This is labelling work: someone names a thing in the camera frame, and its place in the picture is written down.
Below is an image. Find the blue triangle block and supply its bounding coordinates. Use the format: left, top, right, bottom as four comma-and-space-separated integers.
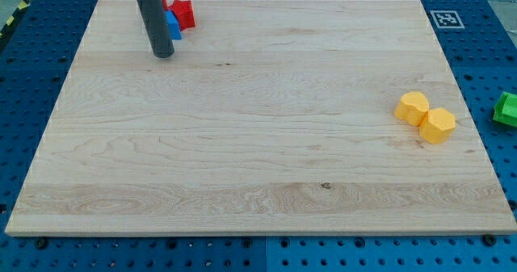
165, 10, 182, 40

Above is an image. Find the light wooden board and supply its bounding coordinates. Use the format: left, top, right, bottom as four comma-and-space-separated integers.
6, 0, 516, 236

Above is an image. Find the red star block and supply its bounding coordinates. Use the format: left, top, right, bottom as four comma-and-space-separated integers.
168, 0, 195, 31

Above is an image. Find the yellow heart-shaped block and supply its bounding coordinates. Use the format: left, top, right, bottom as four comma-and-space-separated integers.
394, 92, 430, 126

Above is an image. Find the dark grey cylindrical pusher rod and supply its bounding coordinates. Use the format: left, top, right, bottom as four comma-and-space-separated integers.
137, 0, 174, 59

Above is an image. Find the yellow hexagon block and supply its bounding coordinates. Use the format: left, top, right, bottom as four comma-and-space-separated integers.
418, 107, 456, 144

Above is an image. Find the white fiducial marker tag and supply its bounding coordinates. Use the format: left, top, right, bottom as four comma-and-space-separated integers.
431, 10, 464, 29

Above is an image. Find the green block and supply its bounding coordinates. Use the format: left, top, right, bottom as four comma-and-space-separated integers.
493, 91, 517, 127

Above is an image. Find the black bolt left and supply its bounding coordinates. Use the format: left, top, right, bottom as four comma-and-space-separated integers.
34, 237, 48, 250

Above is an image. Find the black bolt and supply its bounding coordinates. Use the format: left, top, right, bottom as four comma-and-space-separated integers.
482, 234, 497, 247
34, 237, 48, 250

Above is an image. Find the black bolt right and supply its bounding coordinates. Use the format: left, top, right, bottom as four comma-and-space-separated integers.
482, 234, 497, 247

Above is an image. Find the yellow black hazard tape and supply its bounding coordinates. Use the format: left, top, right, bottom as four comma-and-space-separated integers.
1, 0, 31, 40

